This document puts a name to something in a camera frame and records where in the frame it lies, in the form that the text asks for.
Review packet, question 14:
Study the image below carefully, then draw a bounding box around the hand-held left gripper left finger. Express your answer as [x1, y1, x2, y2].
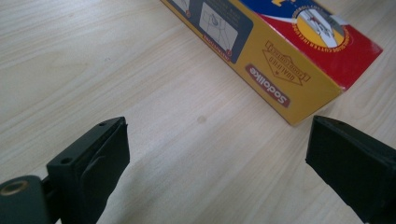
[46, 116, 131, 224]

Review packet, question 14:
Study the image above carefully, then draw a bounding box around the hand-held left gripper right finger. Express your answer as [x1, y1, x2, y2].
[304, 115, 396, 224]

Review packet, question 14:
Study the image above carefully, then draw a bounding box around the yellow red long cardboard box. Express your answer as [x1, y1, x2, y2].
[160, 0, 384, 127]

